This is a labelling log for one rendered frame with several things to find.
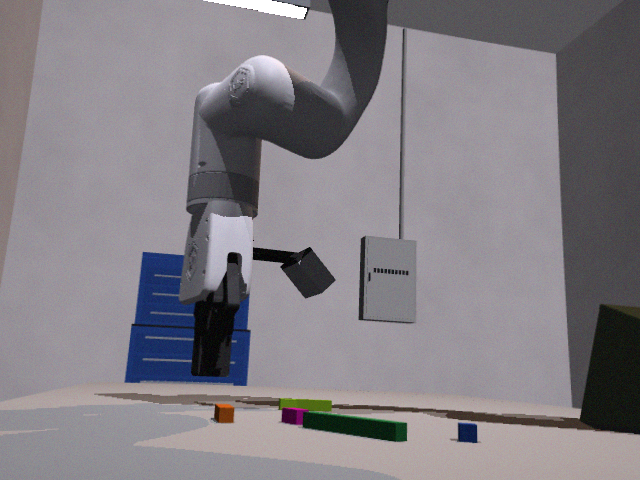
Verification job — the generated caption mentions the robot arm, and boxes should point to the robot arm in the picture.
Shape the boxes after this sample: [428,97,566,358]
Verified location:
[187,0,389,298]

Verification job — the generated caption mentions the lime green rod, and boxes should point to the lime green rod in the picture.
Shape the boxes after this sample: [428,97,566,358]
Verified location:
[279,398,332,412]

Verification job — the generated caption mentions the orange block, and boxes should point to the orange block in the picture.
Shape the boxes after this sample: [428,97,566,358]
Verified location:
[214,404,234,423]

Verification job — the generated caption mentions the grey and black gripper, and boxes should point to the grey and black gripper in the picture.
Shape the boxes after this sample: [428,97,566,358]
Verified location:
[179,198,258,377]

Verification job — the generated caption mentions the magenta block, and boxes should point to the magenta block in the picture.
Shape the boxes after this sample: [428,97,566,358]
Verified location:
[281,408,309,425]

